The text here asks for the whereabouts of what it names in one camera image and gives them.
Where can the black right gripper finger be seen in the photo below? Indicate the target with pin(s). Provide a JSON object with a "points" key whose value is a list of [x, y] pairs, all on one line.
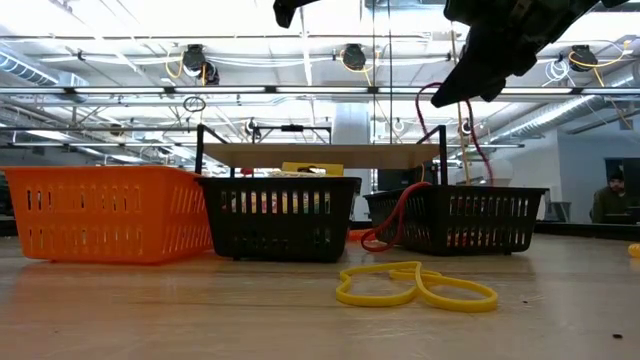
{"points": [[480, 70]]}

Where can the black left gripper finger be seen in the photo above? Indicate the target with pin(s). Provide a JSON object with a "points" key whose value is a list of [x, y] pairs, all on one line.
{"points": [[287, 10]]}

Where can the red rubber band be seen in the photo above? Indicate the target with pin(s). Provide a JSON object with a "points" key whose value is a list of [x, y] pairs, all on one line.
{"points": [[397, 210], [482, 150]]}

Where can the black plastic basket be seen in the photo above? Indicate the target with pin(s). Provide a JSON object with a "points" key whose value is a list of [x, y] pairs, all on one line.
{"points": [[280, 184], [500, 192]]}

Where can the orange spiral coil wristband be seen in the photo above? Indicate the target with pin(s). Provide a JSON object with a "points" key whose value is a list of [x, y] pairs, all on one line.
{"points": [[357, 235]]}

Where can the yellow spiral coil wristband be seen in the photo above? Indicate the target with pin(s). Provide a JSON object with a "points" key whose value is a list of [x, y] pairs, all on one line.
{"points": [[635, 250]]}

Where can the yellow rubber band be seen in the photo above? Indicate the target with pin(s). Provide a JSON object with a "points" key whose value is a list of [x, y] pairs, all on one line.
{"points": [[462, 307]]}

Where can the orange plastic basket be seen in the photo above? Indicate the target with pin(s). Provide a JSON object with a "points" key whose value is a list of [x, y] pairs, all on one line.
{"points": [[100, 175]]}

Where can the long ceiling light bar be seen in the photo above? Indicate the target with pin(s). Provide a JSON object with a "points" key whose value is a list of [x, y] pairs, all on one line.
{"points": [[300, 90]]}

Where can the wooden shelf riser black legs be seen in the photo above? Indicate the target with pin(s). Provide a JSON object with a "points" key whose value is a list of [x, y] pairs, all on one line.
{"points": [[325, 156]]}

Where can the person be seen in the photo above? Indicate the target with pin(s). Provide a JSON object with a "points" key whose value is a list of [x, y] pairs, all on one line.
{"points": [[612, 202]]}

